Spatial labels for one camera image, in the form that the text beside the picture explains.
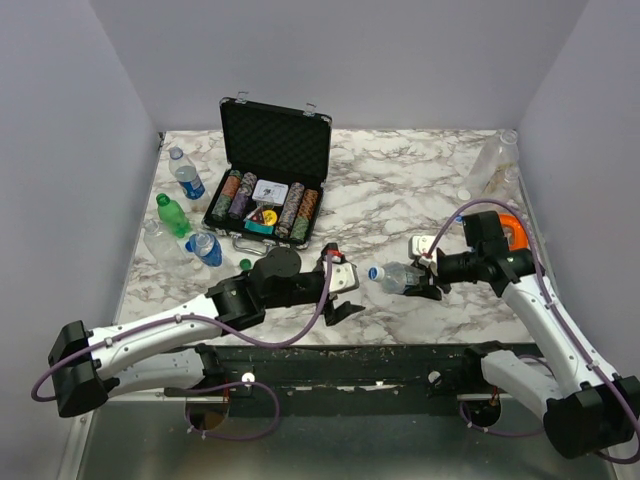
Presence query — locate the white juice bottle cap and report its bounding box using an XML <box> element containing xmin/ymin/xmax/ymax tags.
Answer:
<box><xmin>457</xmin><ymin>190</ymin><xmax>471</xmax><ymax>201</ymax></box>

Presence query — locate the blue label water bottle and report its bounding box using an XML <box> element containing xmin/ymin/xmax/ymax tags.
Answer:
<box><xmin>169</xmin><ymin>147</ymin><xmax>206</xmax><ymax>200</ymax></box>

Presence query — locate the clear bottle green-blue label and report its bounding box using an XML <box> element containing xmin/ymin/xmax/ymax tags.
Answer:
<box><xmin>374</xmin><ymin>262</ymin><xmax>425</xmax><ymax>295</ymax></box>

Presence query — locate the clear Pocari Sweat bottle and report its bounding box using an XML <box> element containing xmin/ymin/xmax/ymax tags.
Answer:
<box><xmin>493</xmin><ymin>165</ymin><xmax>521</xmax><ymax>209</ymax></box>

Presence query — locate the purple cable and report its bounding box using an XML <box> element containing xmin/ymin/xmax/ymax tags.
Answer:
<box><xmin>30</xmin><ymin>254</ymin><xmax>336</xmax><ymax>442</ymax></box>
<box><xmin>424</xmin><ymin>199</ymin><xmax>640</xmax><ymax>464</ymax></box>

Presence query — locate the square clear juice bottle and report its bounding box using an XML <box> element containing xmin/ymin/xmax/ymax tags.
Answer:
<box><xmin>464</xmin><ymin>130</ymin><xmax>519</xmax><ymax>197</ymax></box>

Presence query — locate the black poker chip case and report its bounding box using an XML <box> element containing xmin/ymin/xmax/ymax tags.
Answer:
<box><xmin>202</xmin><ymin>97</ymin><xmax>333</xmax><ymax>250</ymax></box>

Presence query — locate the orange ring toy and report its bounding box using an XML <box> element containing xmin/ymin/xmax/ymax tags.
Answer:
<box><xmin>499</xmin><ymin>213</ymin><xmax>529</xmax><ymax>251</ymax></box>

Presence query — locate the yellow dealer chip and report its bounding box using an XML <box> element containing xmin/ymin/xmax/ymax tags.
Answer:
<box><xmin>262</xmin><ymin>210</ymin><xmax>278</xmax><ymax>226</ymax></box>

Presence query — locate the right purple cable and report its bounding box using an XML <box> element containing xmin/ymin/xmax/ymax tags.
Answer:
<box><xmin>424</xmin><ymin>199</ymin><xmax>640</xmax><ymax>464</ymax></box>

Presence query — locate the crushed clear bottle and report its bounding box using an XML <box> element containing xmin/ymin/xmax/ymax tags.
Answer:
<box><xmin>142</xmin><ymin>219</ymin><xmax>188</xmax><ymax>268</ymax></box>

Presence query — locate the black front rail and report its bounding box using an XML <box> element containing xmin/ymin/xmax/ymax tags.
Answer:
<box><xmin>165</xmin><ymin>344</ymin><xmax>508</xmax><ymax>425</ymax></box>

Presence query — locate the white blue water cap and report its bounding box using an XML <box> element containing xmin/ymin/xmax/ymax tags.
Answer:
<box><xmin>367</xmin><ymin>266</ymin><xmax>385</xmax><ymax>282</ymax></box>

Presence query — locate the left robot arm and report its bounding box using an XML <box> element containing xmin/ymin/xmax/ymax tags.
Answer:
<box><xmin>45</xmin><ymin>243</ymin><xmax>360</xmax><ymax>418</ymax></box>

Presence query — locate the loose green bottle cap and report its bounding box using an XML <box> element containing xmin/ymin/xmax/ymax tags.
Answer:
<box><xmin>239</xmin><ymin>259</ymin><xmax>252</xmax><ymax>271</ymax></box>

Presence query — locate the green soda bottle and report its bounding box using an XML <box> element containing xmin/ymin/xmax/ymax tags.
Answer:
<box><xmin>155</xmin><ymin>193</ymin><xmax>192</xmax><ymax>238</ymax></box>

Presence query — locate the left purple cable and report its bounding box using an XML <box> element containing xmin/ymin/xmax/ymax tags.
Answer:
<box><xmin>30</xmin><ymin>254</ymin><xmax>336</xmax><ymax>442</ymax></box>

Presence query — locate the blue crushed bottle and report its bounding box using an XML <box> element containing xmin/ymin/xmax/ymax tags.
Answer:
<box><xmin>185</xmin><ymin>232</ymin><xmax>223</xmax><ymax>267</ymax></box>

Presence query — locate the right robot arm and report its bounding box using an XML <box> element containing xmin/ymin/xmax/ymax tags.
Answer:
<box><xmin>406</xmin><ymin>210</ymin><xmax>639</xmax><ymax>459</ymax></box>

